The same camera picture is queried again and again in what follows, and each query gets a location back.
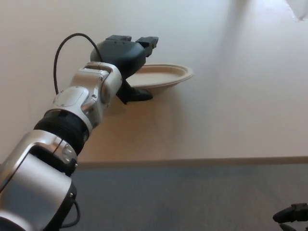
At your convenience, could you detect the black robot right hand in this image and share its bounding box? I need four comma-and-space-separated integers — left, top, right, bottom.
272, 202, 308, 231

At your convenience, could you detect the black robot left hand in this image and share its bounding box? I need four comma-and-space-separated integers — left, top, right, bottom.
89, 34, 160, 105

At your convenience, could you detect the beige round paper plate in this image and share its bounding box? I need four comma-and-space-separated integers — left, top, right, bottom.
129, 63, 194, 91

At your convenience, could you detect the white sheet with torn edge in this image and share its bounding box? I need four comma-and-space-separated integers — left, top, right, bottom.
285, 0, 308, 23

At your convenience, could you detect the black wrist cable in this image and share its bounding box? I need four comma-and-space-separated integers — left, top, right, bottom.
53, 32, 103, 96

